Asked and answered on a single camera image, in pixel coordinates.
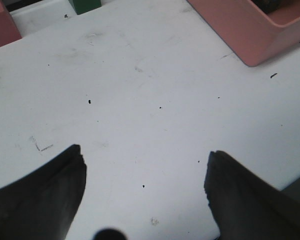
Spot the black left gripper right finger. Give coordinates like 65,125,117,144
204,150,300,240

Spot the green wooden cube right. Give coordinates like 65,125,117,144
68,0,102,15

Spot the pink cube near ledge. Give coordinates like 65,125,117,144
0,0,22,47

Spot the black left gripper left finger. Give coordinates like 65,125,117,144
0,144,87,240

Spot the pink plastic bin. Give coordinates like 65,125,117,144
189,0,300,67

